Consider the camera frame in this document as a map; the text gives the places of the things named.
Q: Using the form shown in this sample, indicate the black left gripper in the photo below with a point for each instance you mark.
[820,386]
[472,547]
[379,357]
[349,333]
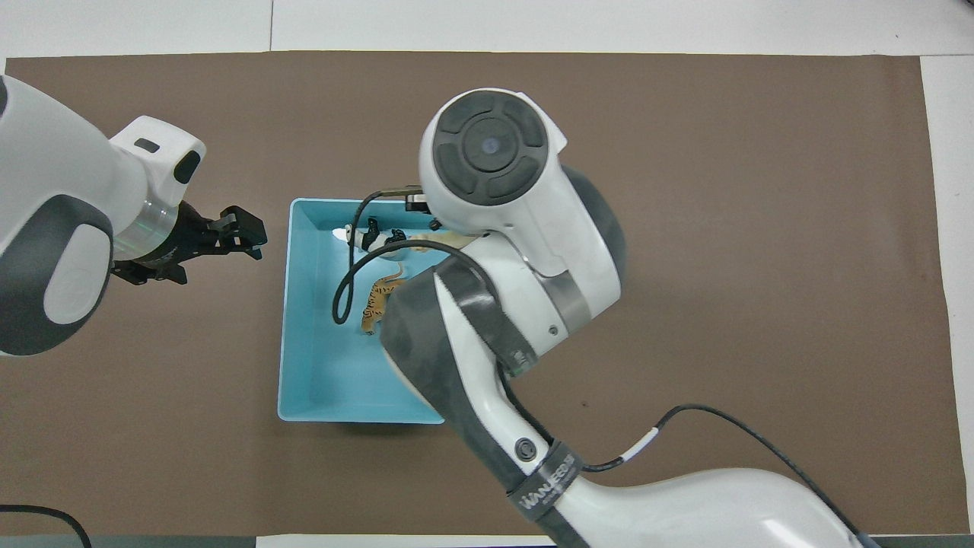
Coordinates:
[183,243]

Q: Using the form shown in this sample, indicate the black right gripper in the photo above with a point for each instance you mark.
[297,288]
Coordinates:
[417,203]

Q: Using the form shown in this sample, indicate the black white panda toy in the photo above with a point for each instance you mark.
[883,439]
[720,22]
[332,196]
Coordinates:
[373,236]

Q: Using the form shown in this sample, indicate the orange tiger toy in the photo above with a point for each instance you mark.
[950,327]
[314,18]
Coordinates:
[375,304]

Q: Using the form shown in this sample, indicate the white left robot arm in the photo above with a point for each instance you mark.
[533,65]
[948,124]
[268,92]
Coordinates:
[68,198]

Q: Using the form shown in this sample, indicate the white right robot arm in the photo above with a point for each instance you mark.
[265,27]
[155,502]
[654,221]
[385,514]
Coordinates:
[502,228]

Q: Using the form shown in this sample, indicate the light blue storage box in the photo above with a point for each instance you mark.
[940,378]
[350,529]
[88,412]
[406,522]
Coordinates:
[327,373]

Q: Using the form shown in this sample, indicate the brown table mat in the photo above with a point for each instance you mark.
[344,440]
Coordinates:
[761,266]

